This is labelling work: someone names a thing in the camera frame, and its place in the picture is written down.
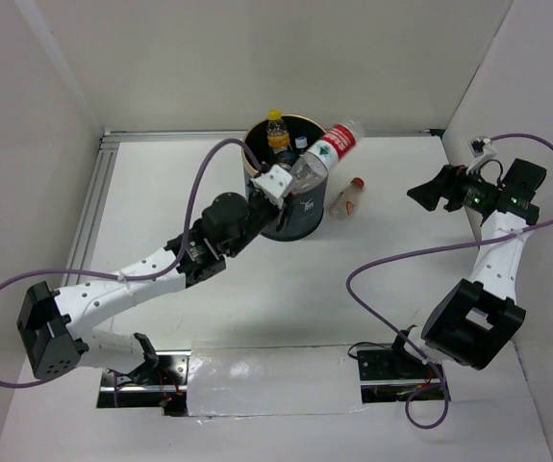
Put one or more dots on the clear bottle white cap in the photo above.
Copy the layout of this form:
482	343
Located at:
301	144

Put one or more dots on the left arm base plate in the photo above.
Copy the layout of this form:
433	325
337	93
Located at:
165	389

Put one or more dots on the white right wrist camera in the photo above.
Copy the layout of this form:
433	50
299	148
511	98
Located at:
483	151

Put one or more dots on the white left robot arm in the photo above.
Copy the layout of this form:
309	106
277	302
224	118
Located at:
59	328

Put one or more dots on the clear bottle red label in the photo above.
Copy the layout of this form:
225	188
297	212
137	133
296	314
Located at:
315	164

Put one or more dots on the clear bottle red cap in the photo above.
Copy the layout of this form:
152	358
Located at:
346	202

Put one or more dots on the silver tape sheet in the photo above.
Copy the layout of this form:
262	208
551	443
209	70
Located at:
280	381

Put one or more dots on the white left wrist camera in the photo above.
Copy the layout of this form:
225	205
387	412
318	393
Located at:
274	184

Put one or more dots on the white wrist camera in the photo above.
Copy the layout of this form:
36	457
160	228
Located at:
483	151
274	184

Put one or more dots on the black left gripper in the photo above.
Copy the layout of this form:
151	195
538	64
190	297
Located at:
283	212

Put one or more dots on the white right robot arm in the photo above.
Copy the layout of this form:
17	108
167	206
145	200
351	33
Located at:
479	316

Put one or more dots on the clear bottle yellow cap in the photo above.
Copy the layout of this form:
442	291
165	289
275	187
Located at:
277	131

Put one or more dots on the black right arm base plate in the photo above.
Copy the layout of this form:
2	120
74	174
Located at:
390	375

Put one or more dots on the dark bin with gold rim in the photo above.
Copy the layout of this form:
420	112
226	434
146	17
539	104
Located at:
307	208

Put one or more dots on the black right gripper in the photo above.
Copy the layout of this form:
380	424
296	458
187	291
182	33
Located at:
429	194

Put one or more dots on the aluminium frame rail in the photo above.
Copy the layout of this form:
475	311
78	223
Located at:
140	185

